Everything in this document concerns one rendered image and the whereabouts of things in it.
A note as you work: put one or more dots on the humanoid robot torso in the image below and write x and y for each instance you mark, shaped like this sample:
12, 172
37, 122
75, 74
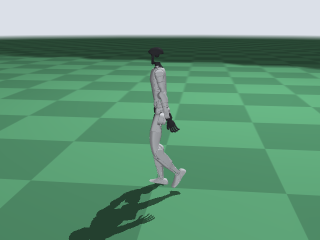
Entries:
155, 89

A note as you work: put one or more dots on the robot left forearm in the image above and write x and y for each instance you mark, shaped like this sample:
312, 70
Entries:
164, 102

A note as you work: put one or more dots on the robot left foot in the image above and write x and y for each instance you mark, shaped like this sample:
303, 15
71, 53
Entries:
178, 178

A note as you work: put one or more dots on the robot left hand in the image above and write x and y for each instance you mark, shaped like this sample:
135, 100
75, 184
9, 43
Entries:
171, 124

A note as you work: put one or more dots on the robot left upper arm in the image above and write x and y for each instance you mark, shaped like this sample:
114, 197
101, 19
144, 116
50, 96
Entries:
159, 76

